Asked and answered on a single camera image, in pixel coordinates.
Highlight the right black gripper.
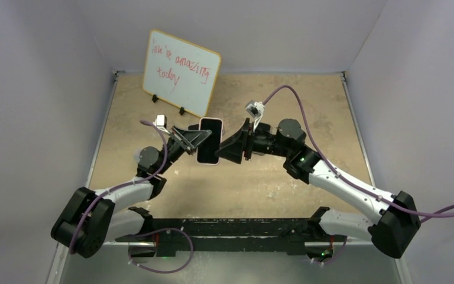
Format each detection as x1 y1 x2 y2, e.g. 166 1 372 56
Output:
215 120 291 166

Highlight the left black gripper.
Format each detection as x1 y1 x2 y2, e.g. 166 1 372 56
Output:
156 126 211 175

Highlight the pink phone case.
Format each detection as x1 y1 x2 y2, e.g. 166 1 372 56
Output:
196 116 224 167

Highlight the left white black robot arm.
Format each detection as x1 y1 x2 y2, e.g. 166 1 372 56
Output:
50 127 212 258

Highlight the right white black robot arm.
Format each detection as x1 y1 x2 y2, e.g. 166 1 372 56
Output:
215 118 421 259

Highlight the phone in clear case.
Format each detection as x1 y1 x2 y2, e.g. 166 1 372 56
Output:
187 124 199 131

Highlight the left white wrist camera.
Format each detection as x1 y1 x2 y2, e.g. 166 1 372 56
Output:
153 114 168 133

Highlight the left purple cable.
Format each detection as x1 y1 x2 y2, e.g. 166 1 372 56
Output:
68 119 169 256

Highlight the white whiteboard with yellow frame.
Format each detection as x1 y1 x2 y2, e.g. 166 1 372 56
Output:
142 29 222 118

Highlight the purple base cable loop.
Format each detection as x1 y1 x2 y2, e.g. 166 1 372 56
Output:
127 226 195 275

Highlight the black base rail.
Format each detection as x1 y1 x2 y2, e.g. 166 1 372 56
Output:
143 218 330 257

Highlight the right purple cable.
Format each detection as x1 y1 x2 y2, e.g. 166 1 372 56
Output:
262 85 454 224

